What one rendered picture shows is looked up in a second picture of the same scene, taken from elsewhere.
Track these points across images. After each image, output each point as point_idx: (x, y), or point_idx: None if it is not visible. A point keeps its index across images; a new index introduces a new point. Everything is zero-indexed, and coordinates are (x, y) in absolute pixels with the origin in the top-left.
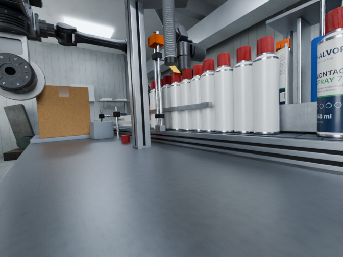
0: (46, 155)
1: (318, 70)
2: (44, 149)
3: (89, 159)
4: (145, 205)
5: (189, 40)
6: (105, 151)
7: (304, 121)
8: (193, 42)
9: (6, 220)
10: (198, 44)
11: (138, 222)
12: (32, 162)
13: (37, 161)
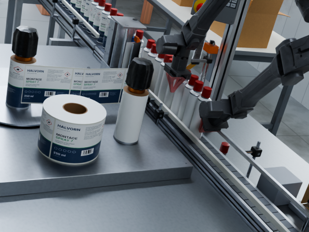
0: (267, 140)
1: (140, 51)
2: (292, 159)
3: (229, 121)
4: None
5: (178, 34)
6: (228, 130)
7: None
8: (172, 35)
9: (223, 98)
10: (164, 35)
11: None
12: (259, 129)
13: (259, 130)
